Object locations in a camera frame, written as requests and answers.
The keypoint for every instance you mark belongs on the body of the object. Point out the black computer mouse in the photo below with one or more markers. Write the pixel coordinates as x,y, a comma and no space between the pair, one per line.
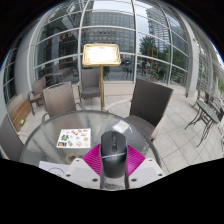
113,155

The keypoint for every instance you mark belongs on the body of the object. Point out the white printed mouse pad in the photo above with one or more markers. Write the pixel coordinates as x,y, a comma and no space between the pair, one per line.
53,168

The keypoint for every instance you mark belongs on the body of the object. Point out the colourful picture menu card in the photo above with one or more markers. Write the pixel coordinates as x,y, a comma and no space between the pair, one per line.
74,138

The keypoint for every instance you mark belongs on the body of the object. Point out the tan tape roll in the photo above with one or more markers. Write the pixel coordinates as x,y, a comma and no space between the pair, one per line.
68,158

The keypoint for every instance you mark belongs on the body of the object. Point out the wooden slat bench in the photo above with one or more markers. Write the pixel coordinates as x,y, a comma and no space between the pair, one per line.
20,115

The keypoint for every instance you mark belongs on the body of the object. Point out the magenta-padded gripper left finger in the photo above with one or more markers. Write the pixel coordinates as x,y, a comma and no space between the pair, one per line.
81,171

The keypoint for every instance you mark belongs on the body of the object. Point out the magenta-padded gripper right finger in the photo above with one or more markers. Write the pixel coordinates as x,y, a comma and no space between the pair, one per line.
146,171

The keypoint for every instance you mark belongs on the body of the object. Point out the gold framed menu stand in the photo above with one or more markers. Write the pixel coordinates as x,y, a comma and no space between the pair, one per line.
101,55

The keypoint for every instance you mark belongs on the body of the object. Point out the small metal-legged side table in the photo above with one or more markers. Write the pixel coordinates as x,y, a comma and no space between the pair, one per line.
207,111

